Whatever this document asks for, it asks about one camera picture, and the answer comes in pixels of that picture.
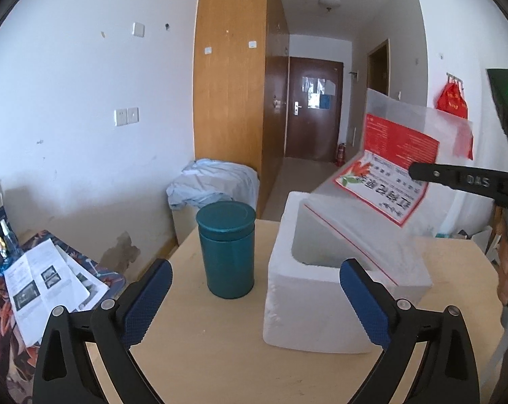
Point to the red fire extinguisher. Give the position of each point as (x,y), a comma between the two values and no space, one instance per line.
(340,155)

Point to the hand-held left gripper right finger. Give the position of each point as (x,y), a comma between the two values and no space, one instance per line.
(365,298)

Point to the round ceiling lamp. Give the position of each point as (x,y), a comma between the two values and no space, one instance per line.
(330,2)

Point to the double white wall switch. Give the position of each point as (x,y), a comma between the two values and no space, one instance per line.
(126,116)

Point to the red hanging bag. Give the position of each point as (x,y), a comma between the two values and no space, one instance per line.
(451,101)
(464,143)

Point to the wooden side door frame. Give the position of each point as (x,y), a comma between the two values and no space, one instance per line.
(378,67)

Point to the metal wall hook rack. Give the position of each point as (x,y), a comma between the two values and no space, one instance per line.
(455,77)

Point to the floral patterned blanket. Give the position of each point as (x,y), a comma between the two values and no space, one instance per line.
(9,357)

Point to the wooden wardrobe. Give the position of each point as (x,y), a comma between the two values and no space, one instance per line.
(233,92)

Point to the dark brown entrance door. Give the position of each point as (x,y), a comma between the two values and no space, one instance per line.
(313,126)

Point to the white foam box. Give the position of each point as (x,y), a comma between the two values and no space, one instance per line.
(317,315)

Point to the clear plastic bag red label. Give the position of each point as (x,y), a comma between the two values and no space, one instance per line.
(388,147)

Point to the pile of printed papers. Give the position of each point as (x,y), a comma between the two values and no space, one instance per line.
(47,277)

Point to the white wall socket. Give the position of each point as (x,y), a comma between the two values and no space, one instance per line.
(138,29)

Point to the teal metal canister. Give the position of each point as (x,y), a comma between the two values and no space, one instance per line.
(226,256)

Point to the clear spray bottle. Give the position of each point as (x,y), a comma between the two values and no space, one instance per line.
(5,242)

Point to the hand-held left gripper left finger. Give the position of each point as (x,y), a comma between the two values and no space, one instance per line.
(146,298)

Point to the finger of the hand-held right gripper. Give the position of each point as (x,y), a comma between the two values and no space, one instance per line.
(447,177)

